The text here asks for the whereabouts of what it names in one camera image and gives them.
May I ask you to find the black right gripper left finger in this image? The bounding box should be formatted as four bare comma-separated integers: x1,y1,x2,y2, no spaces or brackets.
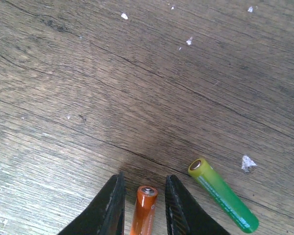
58,172,125,235

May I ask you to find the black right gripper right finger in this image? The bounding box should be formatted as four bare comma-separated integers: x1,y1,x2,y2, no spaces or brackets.
165,175,229,235

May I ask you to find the orange battery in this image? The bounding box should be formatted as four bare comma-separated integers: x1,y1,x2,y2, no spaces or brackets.
130,186,158,235

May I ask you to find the green battery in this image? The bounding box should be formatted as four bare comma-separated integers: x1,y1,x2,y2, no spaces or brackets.
188,158,259,234

